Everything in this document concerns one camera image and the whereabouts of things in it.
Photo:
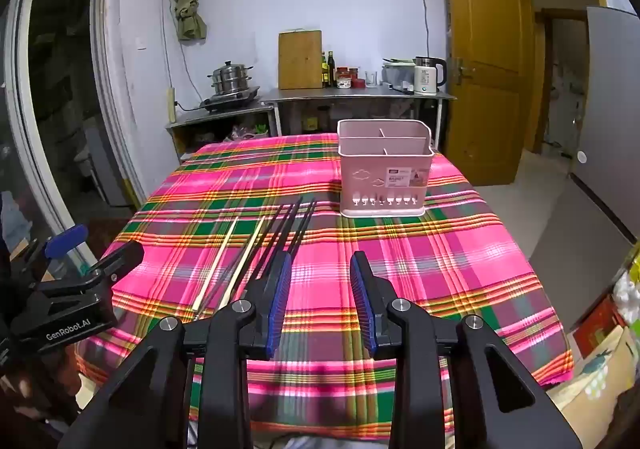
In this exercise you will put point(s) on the pink utensil holder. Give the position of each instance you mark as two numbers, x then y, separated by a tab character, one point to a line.
385	164

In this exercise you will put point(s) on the black chopstick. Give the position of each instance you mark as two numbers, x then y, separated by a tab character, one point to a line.
276	229
305	221
260	234
292	219

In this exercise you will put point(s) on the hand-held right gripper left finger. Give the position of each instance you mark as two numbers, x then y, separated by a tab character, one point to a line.
277	301

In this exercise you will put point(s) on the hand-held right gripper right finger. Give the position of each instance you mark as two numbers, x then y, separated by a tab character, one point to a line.
362	304

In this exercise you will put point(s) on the low steel counter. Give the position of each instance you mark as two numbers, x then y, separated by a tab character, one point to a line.
210	116

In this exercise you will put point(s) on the red round container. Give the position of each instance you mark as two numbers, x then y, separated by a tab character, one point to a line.
358	83

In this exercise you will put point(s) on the cardboard box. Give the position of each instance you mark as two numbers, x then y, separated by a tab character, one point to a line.
595	389

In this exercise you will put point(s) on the steel steamer pot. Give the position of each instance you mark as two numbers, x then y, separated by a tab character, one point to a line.
230	78

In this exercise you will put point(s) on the pink plaid tablecloth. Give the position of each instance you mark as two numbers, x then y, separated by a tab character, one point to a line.
425	269

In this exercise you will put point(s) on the dark oil bottle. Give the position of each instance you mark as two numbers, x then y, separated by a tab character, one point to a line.
324	71
330	70

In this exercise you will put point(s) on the yellowed power strip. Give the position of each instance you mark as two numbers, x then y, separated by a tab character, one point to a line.
171	104

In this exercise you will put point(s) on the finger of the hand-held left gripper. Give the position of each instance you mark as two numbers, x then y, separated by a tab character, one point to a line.
65	239
122	256

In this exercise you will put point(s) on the white electric kettle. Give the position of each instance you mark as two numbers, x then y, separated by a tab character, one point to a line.
426	78

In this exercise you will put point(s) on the red lid jar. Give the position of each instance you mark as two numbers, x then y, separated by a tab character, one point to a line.
343	79

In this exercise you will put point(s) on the yellow snack bag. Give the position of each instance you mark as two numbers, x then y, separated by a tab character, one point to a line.
634	269

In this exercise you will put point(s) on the wooden chopstick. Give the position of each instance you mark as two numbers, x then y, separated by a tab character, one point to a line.
235	261
219	259

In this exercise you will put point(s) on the wooden door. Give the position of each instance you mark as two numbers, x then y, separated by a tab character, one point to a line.
480	54

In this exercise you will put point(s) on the wooden cutting board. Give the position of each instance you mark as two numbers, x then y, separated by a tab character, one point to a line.
300	59

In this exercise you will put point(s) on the long steel counter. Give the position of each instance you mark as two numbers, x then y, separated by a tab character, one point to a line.
350	94

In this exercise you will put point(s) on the white window frame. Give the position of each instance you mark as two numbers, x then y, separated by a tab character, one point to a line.
107	79

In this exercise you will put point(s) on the clear drinking glass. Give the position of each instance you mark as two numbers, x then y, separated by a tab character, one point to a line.
370	79

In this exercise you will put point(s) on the red box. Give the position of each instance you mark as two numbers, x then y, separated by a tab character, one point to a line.
597	324

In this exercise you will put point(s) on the black induction cooker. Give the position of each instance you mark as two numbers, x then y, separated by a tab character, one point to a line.
230	100

